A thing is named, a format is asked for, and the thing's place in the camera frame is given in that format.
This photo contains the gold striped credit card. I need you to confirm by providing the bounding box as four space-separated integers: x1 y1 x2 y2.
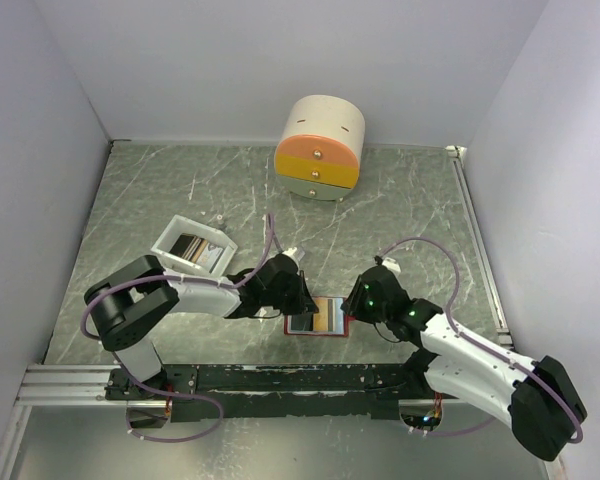
312 297 335 333

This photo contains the red card holder wallet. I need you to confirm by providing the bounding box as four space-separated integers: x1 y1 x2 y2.
284 297 352 337

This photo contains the white card tray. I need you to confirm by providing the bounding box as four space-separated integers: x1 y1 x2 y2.
150 215 238 278

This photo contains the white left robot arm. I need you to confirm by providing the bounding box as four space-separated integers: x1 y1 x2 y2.
81 252 319 399

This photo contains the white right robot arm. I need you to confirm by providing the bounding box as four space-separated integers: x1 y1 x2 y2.
343 265 587 461

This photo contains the white VIP portrait card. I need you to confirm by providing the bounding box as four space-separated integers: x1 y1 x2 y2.
196 243 224 270

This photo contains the yellow card in tray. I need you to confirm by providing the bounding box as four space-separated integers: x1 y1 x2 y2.
184 239 208 262

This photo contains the round three-drawer mini cabinet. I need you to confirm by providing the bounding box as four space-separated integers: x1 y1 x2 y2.
274 95 366 201

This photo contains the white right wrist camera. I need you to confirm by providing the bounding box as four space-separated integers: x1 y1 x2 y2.
374 256 402 275

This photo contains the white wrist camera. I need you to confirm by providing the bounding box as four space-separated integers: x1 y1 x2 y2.
374 256 402 275
283 247 305 263

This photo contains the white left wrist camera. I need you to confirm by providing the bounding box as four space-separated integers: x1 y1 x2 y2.
283 247 305 263

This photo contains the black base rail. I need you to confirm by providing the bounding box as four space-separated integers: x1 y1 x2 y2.
105 363 434 422

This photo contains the aluminium frame rail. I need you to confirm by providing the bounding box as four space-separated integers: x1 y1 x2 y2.
445 145 514 349
16 365 116 407

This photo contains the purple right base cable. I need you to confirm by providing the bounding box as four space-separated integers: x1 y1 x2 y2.
409 414 496 437

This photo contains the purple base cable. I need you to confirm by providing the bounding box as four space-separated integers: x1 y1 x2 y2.
409 414 496 437
114 349 225 444

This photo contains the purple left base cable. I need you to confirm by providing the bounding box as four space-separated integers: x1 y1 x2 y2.
114 349 225 444

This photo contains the aluminium front frame rail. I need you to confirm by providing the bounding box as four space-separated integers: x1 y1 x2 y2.
16 365 116 407

